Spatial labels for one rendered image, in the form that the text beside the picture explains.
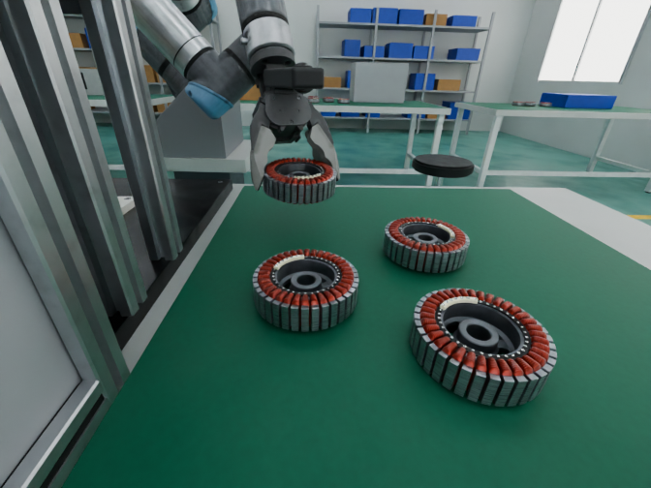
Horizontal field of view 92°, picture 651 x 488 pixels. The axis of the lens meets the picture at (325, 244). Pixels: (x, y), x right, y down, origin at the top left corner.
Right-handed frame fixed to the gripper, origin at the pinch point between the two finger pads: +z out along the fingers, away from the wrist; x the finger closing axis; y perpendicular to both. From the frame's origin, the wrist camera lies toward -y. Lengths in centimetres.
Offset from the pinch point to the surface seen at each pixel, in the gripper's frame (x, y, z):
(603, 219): -53, -12, 16
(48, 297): 25.5, -21.2, 9.2
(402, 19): -387, 373, -330
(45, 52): 23.2, -21.1, -5.6
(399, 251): -6.9, -11.6, 12.5
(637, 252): -43, -20, 20
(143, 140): 19.4, -9.7, -4.1
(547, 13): -624, 280, -299
